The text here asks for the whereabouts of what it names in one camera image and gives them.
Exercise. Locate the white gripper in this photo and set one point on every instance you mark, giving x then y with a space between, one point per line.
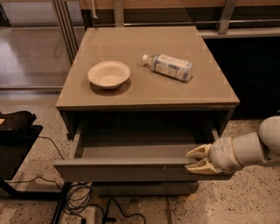
223 155

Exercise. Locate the grey top drawer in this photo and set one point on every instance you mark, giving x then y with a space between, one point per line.
132 154

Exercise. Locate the grey drawer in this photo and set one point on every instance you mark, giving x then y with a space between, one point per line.
145 188
132 154

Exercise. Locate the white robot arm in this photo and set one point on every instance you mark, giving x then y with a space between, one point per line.
259 148

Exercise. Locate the grey bottom drawer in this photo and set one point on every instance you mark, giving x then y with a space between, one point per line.
145 188

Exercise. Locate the grey drawer cabinet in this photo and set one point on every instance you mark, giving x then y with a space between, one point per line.
147 99

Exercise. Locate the clear plastic water bottle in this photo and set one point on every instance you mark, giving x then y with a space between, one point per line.
178 69

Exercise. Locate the white paper bowl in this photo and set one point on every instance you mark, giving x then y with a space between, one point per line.
108 74

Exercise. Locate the black desk stand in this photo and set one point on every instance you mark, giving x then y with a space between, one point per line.
17 136

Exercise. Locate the metal rail frame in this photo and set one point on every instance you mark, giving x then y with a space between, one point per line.
65 24

